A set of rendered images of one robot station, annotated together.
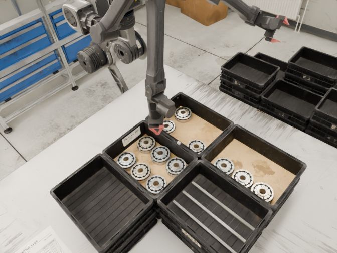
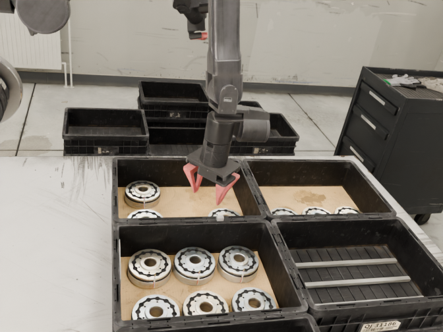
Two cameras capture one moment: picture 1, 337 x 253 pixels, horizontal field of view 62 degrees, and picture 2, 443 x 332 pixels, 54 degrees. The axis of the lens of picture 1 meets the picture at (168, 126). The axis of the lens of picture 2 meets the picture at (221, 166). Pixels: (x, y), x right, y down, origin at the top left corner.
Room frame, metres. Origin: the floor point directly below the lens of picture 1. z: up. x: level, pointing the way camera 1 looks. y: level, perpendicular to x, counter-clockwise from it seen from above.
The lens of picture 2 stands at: (0.53, 0.76, 1.64)
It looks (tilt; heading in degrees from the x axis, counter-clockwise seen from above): 32 degrees down; 294
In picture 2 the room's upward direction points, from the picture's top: 10 degrees clockwise
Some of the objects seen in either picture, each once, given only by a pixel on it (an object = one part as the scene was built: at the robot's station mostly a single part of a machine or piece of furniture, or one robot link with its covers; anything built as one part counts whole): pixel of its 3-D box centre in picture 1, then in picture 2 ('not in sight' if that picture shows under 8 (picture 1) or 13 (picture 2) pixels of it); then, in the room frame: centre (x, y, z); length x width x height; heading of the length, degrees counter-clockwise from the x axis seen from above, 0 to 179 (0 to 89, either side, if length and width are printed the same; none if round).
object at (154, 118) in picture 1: (155, 112); (215, 153); (0.87, 0.05, 1.17); 0.10 x 0.07 x 0.07; 176
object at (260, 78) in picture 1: (245, 88); (105, 159); (1.87, -0.73, 0.37); 0.40 x 0.30 x 0.45; 43
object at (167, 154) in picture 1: (160, 153); (194, 261); (0.88, 0.06, 0.86); 0.10 x 0.10 x 0.01
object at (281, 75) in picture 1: (266, 75); not in sight; (2.15, -1.02, 0.26); 0.40 x 0.30 x 0.23; 44
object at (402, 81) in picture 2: not in sight; (402, 80); (0.70, -1.87, 0.88); 0.25 x 0.19 x 0.03; 43
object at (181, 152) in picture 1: (150, 161); (201, 282); (0.82, 0.11, 0.87); 0.40 x 0.30 x 0.11; 42
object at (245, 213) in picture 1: (212, 212); (354, 273); (0.53, -0.15, 0.87); 0.40 x 0.30 x 0.11; 42
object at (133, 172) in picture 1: (140, 170); (206, 309); (0.78, 0.16, 0.86); 0.10 x 0.10 x 0.01
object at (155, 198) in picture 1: (148, 155); (204, 267); (0.82, 0.11, 0.92); 0.40 x 0.30 x 0.02; 42
